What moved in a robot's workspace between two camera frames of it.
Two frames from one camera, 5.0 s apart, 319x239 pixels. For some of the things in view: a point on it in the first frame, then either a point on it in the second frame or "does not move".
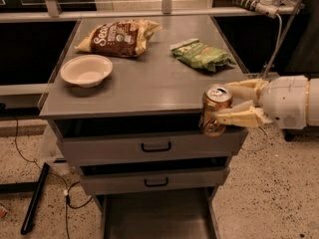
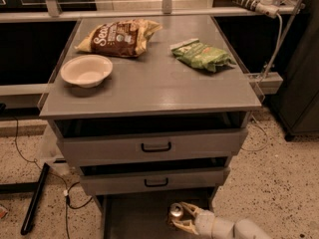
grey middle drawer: (158, 177) does not move
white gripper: (286, 100) -> (203, 222)
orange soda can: (215, 98) -> (175, 209)
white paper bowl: (87, 71) does not move
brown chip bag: (121, 38) does not move
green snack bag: (197, 53) does not move
